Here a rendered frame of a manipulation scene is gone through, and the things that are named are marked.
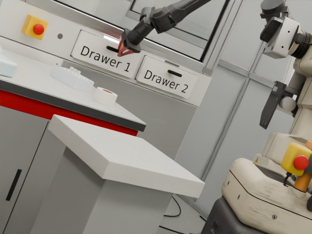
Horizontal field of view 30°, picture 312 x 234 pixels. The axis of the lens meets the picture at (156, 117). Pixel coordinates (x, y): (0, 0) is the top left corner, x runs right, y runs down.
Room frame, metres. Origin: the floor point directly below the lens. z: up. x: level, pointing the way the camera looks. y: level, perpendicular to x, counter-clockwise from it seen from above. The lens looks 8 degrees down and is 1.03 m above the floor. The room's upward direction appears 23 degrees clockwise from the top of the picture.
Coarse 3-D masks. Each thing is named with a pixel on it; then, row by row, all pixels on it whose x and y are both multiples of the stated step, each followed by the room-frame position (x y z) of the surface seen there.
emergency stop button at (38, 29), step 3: (36, 24) 2.10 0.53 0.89; (39, 24) 2.10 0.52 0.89; (33, 27) 2.10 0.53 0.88; (36, 27) 2.09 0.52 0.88; (39, 27) 2.10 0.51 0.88; (42, 27) 2.11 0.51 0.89; (33, 30) 2.10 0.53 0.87; (36, 30) 2.10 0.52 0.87; (39, 30) 2.10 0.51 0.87; (42, 30) 2.11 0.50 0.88; (36, 33) 2.10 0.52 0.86; (39, 33) 2.11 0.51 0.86
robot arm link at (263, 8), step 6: (264, 0) 1.95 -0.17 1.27; (270, 0) 1.93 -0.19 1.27; (276, 0) 1.92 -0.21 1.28; (282, 0) 1.90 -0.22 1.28; (264, 6) 1.92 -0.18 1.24; (270, 6) 1.90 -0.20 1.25; (276, 6) 1.89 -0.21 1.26; (282, 6) 1.90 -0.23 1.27; (264, 12) 1.92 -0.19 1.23; (270, 12) 1.90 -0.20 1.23
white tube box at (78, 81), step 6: (54, 66) 1.95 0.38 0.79; (60, 66) 1.98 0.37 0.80; (54, 72) 1.94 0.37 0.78; (60, 72) 1.93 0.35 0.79; (66, 72) 1.91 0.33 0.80; (72, 72) 1.96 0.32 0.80; (60, 78) 1.92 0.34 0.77; (66, 78) 1.91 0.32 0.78; (72, 78) 1.89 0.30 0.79; (78, 78) 1.88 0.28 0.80; (84, 78) 1.94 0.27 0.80; (72, 84) 1.89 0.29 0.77; (78, 84) 1.89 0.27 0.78; (84, 84) 1.92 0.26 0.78; (90, 84) 1.94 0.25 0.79; (84, 90) 1.92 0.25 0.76; (90, 90) 1.95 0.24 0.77
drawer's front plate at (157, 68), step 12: (144, 60) 2.44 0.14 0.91; (156, 60) 2.47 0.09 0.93; (144, 72) 2.45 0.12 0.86; (156, 72) 2.48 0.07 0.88; (168, 72) 2.51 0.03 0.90; (180, 72) 2.55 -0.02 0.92; (156, 84) 2.50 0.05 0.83; (168, 84) 2.53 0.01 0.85; (180, 84) 2.56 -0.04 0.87; (192, 84) 2.60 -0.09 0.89
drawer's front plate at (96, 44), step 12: (84, 36) 2.26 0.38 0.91; (96, 36) 2.29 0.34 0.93; (84, 48) 2.28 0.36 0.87; (96, 48) 2.30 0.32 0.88; (84, 60) 2.29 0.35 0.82; (96, 60) 2.31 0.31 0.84; (120, 60) 2.37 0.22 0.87; (132, 60) 2.40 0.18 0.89; (120, 72) 2.39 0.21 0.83; (132, 72) 2.42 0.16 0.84
